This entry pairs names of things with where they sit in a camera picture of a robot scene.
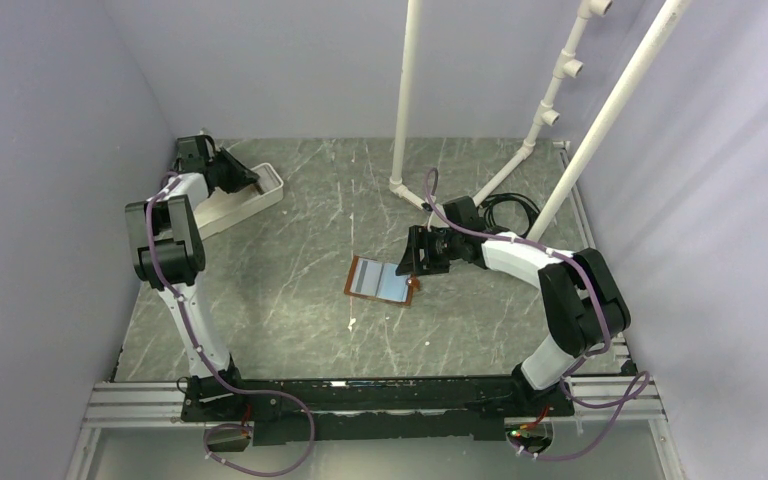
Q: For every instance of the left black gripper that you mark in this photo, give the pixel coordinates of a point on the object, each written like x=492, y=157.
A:
x=243, y=176

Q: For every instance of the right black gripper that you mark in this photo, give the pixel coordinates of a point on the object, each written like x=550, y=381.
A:
x=420, y=237

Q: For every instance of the white rectangular plastic tray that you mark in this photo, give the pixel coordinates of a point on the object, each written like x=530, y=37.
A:
x=222, y=210

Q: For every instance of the brown leather card holder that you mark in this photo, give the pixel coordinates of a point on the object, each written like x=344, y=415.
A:
x=378, y=281

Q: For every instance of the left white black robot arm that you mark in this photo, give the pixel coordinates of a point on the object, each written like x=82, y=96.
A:
x=167, y=252

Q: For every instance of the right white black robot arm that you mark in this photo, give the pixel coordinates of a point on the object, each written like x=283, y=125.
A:
x=583, y=305

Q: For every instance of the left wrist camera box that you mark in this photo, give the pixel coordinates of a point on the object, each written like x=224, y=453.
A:
x=193, y=154

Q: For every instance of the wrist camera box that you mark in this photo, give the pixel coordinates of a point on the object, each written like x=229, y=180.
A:
x=193, y=154
x=463, y=212

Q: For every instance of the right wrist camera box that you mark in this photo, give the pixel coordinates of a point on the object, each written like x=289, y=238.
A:
x=463, y=212

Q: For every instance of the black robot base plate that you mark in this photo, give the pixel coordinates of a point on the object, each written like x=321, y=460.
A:
x=477, y=393

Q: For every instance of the aluminium extrusion rail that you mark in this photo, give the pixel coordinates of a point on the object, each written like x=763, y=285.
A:
x=162, y=404

